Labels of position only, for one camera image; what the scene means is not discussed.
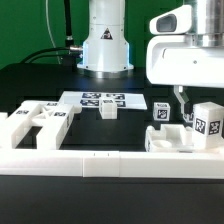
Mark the white U-shaped obstacle fence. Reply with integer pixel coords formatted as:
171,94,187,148
0,111,224,180

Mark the white base tag sheet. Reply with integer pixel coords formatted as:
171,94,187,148
58,91,148,111

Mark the white chair seat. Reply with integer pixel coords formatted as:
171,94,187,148
145,124,224,153

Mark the thin white cable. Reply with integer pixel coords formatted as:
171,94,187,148
45,0,63,65

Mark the white tagged nut cube left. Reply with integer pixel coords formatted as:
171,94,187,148
153,102,170,121

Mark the black cable bundle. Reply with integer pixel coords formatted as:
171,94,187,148
20,0,84,65

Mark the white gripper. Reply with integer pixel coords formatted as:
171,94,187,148
146,3,224,123

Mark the white chair back frame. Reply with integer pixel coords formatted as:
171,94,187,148
0,101,82,150

